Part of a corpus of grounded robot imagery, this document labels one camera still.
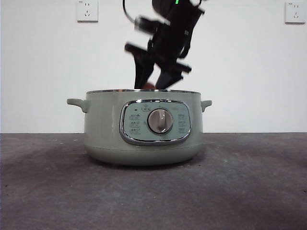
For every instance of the brown egg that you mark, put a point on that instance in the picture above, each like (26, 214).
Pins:
(149, 85)

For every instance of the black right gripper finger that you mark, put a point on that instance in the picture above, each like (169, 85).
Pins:
(142, 72)
(168, 79)

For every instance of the white wall socket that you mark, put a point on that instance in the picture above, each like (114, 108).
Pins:
(294, 13)
(87, 11)

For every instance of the pale green electric pot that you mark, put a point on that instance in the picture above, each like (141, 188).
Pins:
(103, 129)

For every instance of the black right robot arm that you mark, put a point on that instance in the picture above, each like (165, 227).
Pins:
(175, 36)

